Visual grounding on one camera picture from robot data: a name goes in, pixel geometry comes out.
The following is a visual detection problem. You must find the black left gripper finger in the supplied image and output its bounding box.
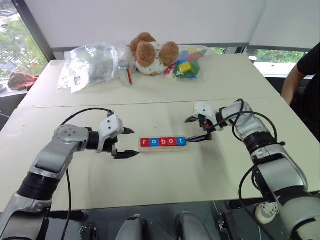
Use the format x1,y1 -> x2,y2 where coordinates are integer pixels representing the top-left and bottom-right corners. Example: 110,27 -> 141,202
122,126 -> 136,137
113,150 -> 141,161

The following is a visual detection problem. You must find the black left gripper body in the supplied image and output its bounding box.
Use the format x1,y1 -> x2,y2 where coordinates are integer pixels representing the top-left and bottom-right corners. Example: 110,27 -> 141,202
102,134 -> 121,159

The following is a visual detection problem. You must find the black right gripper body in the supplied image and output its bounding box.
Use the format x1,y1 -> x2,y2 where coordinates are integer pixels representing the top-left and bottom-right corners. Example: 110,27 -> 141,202
198,114 -> 214,141

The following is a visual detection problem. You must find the wooden letter block tray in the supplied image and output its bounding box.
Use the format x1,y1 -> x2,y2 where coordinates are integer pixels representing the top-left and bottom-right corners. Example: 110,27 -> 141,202
138,136 -> 190,154

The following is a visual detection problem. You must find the plastic bag of coloured blocks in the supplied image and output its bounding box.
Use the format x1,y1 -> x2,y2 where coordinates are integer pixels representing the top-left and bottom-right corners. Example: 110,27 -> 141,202
163,44 -> 214,84

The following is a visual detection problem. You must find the yellow toy block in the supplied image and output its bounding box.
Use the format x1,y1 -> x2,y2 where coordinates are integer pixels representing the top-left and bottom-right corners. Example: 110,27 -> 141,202
180,62 -> 193,74

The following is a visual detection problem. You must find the clear bottle with red label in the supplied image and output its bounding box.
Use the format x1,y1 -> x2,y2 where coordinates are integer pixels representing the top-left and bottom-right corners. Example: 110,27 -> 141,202
117,59 -> 134,88

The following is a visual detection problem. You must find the dark grey rounded shape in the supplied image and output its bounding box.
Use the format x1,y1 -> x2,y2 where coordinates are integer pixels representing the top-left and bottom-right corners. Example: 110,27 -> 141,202
174,211 -> 214,240
115,215 -> 149,240

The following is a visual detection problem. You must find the large clear plastic bag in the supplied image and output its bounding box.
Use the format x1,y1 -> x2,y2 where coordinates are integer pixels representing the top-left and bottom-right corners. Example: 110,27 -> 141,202
56,41 -> 131,95

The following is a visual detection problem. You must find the brown and white plush bear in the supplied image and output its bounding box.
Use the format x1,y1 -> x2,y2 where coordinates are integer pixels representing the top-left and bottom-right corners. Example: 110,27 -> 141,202
129,31 -> 181,77

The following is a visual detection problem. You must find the reddish brown cloth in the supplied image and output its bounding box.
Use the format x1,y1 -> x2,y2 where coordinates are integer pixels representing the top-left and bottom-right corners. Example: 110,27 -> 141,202
7,71 -> 40,92

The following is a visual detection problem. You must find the white roller blind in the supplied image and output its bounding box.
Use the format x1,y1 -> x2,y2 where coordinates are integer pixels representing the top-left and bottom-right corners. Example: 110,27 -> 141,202
23,0 -> 270,49

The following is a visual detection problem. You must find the person in black shirt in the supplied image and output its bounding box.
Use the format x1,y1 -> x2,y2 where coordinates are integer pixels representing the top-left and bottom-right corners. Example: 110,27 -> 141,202
296,41 -> 320,142

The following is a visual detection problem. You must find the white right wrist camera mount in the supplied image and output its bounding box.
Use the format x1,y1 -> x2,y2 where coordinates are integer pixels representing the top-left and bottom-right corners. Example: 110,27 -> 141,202
193,101 -> 217,126

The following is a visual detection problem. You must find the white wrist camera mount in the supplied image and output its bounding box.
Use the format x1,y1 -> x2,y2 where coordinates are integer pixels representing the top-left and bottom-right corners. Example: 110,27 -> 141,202
193,101 -> 217,126
96,114 -> 125,154

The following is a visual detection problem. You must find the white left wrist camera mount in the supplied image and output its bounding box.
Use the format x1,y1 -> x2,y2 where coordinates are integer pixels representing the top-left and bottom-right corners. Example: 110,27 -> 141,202
96,114 -> 125,154

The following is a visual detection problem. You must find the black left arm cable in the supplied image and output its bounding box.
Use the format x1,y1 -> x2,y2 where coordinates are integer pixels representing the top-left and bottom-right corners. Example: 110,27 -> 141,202
59,107 -> 115,240

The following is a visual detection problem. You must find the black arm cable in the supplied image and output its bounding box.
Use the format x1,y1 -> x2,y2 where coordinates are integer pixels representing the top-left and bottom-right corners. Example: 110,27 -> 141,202
231,98 -> 287,240
59,107 -> 115,240

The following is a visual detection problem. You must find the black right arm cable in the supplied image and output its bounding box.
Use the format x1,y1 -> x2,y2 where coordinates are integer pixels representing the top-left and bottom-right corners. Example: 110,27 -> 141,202
231,98 -> 287,240

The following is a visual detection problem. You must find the black table frame bar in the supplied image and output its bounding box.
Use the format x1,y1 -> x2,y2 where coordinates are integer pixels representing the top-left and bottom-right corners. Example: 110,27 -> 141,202
46,209 -> 88,222

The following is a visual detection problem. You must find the dark window frame pillar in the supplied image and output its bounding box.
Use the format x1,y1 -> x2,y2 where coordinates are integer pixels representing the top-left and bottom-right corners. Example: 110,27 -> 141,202
11,0 -> 55,61

